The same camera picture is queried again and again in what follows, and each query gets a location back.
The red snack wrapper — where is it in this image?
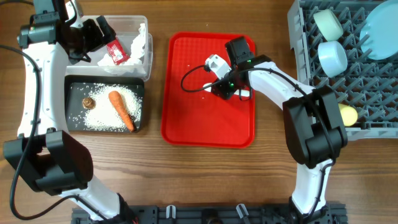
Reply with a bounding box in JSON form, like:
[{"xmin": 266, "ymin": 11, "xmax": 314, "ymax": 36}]
[{"xmin": 106, "ymin": 39, "xmax": 130, "ymax": 65}]

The white plastic spoon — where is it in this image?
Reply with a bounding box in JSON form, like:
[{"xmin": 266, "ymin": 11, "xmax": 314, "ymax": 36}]
[{"xmin": 202, "ymin": 82, "xmax": 251, "ymax": 98}]

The white tissue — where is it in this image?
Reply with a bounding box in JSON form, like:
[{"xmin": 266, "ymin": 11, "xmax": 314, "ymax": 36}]
[{"xmin": 97, "ymin": 23, "xmax": 146, "ymax": 75}]

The orange carrot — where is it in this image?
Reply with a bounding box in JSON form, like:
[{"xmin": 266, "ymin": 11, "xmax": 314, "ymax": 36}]
[{"xmin": 108, "ymin": 91, "xmax": 136, "ymax": 132}]

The light blue bowl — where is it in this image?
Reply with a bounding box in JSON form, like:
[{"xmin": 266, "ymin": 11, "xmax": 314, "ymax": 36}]
[{"xmin": 318, "ymin": 41, "xmax": 348, "ymax": 78}]

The green bowl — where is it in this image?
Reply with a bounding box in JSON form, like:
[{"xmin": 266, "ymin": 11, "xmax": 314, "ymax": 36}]
[{"xmin": 313, "ymin": 9, "xmax": 343, "ymax": 41}]

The yellow cup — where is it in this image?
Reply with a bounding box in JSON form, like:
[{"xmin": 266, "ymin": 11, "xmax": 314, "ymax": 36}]
[{"xmin": 338, "ymin": 103, "xmax": 358, "ymax": 127}]

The light blue plate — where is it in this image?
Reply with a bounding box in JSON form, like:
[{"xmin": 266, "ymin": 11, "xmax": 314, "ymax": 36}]
[{"xmin": 359, "ymin": 0, "xmax": 397, "ymax": 60}]

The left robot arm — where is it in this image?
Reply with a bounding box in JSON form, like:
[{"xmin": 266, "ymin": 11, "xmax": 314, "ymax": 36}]
[{"xmin": 3, "ymin": 1, "xmax": 139, "ymax": 223}]

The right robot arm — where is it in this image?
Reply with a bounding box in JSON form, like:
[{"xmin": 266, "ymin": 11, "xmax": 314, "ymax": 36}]
[{"xmin": 205, "ymin": 55, "xmax": 348, "ymax": 223}]

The black waste tray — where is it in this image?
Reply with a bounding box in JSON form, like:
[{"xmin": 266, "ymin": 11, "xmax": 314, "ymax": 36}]
[{"xmin": 64, "ymin": 74, "xmax": 146, "ymax": 134}]

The grey dishwasher rack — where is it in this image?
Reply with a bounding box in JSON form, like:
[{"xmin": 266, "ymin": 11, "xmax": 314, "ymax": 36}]
[{"xmin": 287, "ymin": 1, "xmax": 397, "ymax": 141}]

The clear plastic bin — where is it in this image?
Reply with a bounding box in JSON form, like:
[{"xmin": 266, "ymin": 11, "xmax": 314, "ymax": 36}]
[{"xmin": 67, "ymin": 16, "xmax": 153, "ymax": 82}]

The red plastic tray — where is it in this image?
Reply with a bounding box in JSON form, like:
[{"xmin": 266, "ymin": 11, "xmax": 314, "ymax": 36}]
[{"xmin": 161, "ymin": 32, "xmax": 255, "ymax": 148}]

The brown food scrap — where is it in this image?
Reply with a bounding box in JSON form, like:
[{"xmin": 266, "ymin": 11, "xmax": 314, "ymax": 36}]
[{"xmin": 82, "ymin": 97, "xmax": 96, "ymax": 110}]

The white rice pile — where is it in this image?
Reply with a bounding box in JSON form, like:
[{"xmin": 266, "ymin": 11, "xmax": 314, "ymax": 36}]
[{"xmin": 70, "ymin": 83, "xmax": 143, "ymax": 131}]

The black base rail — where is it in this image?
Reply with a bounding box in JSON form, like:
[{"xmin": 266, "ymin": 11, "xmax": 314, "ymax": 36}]
[{"xmin": 70, "ymin": 203, "xmax": 348, "ymax": 224}]

